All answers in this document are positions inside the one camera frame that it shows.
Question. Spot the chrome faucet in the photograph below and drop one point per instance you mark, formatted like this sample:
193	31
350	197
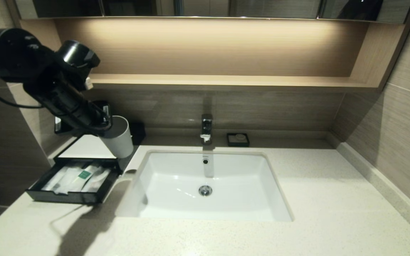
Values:
206	128

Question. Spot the chrome sink drain stopper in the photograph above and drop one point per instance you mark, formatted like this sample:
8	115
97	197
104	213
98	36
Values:
205	190

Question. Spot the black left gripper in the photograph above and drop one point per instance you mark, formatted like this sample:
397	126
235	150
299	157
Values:
84	119

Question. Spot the grey plastic cup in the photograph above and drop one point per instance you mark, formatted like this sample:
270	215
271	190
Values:
119	140

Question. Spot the square white sachet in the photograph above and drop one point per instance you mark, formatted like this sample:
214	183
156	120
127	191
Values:
100	179

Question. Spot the mirror cabinet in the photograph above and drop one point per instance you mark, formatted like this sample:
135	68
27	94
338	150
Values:
262	9

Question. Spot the black cylindrical cup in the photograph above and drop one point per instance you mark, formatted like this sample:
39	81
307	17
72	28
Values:
102	106

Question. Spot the slim toothbrush pack green label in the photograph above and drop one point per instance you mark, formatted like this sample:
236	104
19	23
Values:
80	176

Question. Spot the black soap dish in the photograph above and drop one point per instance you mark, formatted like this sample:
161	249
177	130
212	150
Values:
238	143

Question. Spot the long white wrapped packet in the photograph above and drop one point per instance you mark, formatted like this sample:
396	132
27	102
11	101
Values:
53	179

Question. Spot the white ceramic sink basin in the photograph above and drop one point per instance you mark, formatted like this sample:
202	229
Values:
208	185

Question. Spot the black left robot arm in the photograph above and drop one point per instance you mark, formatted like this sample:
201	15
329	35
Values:
30	71

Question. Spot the wooden wall shelf niche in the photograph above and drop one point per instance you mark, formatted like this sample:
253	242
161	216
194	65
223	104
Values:
226	81

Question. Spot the beige round soap bar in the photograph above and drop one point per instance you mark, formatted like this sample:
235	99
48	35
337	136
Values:
240	137

